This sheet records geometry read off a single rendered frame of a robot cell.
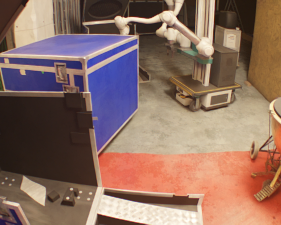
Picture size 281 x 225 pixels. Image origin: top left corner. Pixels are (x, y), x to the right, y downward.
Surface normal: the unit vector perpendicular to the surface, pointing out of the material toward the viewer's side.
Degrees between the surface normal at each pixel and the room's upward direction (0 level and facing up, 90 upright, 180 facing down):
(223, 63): 90
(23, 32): 90
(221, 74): 90
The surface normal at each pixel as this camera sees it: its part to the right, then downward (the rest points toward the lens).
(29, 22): -0.02, 0.47
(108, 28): 0.34, 0.44
